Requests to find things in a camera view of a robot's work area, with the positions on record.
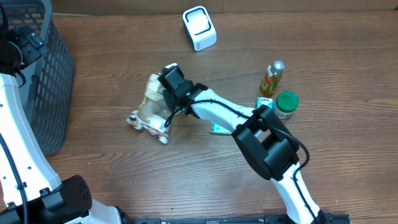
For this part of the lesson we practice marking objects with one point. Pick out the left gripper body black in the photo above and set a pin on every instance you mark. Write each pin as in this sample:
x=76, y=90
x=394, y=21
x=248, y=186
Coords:
x=32, y=47

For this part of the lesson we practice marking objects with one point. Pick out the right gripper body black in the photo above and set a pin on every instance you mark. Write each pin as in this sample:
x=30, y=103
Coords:
x=168, y=97

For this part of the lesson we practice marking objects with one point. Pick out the brown snack bag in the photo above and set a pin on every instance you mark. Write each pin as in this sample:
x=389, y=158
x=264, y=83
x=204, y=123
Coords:
x=152, y=112

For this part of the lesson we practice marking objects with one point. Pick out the teal snack packet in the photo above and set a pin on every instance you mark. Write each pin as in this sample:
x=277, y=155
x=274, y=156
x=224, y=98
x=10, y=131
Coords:
x=218, y=129

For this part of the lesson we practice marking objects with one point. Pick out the teal tissue pack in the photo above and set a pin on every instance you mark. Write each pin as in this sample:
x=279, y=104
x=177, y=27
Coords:
x=264, y=101

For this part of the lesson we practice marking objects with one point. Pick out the yellow liquid bottle silver cap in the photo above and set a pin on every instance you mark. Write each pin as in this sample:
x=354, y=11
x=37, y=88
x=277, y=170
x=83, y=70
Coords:
x=272, y=78

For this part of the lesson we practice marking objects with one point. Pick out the green lid white jar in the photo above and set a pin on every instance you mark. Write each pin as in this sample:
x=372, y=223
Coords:
x=286, y=103

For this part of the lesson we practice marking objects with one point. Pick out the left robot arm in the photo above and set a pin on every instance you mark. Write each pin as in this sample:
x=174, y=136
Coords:
x=33, y=191

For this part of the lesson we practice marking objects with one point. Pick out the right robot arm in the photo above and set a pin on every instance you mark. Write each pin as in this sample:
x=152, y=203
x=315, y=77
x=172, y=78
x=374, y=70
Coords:
x=266, y=144

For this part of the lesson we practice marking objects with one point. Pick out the white barcode scanner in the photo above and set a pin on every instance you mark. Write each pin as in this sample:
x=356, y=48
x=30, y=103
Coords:
x=199, y=28

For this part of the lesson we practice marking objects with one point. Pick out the grey plastic mesh basket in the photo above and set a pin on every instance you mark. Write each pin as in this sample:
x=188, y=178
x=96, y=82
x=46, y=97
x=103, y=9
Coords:
x=45, y=85

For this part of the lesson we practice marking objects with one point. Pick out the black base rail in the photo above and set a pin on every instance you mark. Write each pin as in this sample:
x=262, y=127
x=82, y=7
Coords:
x=329, y=218

